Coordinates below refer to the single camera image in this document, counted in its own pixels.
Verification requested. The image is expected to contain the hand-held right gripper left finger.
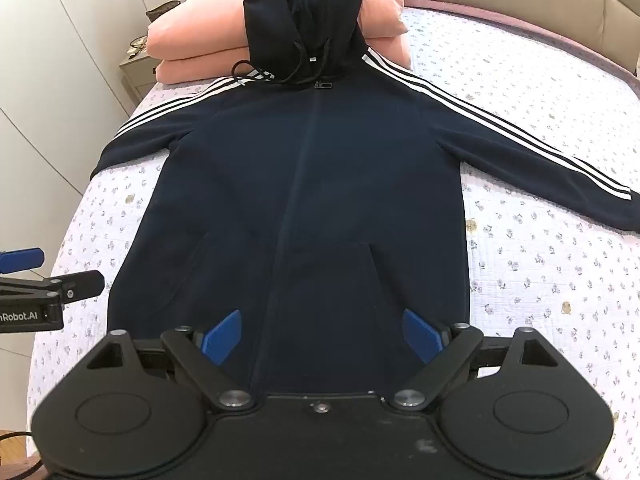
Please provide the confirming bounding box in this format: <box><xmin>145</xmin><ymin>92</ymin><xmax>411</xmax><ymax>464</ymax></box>
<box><xmin>87</xmin><ymin>309</ymin><xmax>254</xmax><ymax>411</ymax></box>

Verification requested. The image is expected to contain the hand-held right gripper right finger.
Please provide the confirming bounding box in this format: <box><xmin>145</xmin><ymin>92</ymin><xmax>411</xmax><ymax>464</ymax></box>
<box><xmin>391</xmin><ymin>308</ymin><xmax>559</xmax><ymax>410</ymax></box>

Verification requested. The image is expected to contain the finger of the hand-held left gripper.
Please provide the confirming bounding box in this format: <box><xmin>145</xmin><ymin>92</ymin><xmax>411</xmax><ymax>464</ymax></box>
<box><xmin>0</xmin><ymin>247</ymin><xmax>45</xmax><ymax>275</ymax></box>
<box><xmin>0</xmin><ymin>269</ymin><xmax>106</xmax><ymax>307</ymax></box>

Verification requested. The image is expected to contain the navy hoodie with white stripes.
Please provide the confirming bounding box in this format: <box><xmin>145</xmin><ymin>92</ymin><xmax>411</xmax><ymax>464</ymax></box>
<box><xmin>90</xmin><ymin>0</ymin><xmax>640</xmax><ymax>396</ymax></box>

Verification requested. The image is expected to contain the floral quilted bedspread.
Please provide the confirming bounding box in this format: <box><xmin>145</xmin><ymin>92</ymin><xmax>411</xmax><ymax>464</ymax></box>
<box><xmin>31</xmin><ymin>5</ymin><xmax>640</xmax><ymax>391</ymax></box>

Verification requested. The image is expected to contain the white wardrobe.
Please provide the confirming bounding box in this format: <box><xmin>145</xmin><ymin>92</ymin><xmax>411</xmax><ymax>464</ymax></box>
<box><xmin>0</xmin><ymin>0</ymin><xmax>207</xmax><ymax>197</ymax></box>

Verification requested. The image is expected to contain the cream nightstand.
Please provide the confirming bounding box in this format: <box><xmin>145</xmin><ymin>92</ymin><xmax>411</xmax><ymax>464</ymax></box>
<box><xmin>118</xmin><ymin>52</ymin><xmax>162</xmax><ymax>107</ymax></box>

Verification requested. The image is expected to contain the pink folded duvet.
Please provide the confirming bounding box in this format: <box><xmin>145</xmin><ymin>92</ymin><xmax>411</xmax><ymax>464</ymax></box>
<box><xmin>146</xmin><ymin>0</ymin><xmax>414</xmax><ymax>86</ymax></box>

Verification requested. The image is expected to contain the beige padded headboard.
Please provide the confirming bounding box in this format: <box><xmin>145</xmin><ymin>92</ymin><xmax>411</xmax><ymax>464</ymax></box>
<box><xmin>199</xmin><ymin>0</ymin><xmax>640</xmax><ymax>77</ymax></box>

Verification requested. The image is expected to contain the black cable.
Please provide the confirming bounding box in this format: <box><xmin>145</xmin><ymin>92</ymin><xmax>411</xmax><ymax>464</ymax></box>
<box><xmin>0</xmin><ymin>429</ymin><xmax>42</xmax><ymax>480</ymax></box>

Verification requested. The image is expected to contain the mauve bed frame edge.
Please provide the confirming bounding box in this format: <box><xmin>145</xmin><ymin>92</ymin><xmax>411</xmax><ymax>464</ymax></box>
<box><xmin>403</xmin><ymin>0</ymin><xmax>640</xmax><ymax>92</ymax></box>

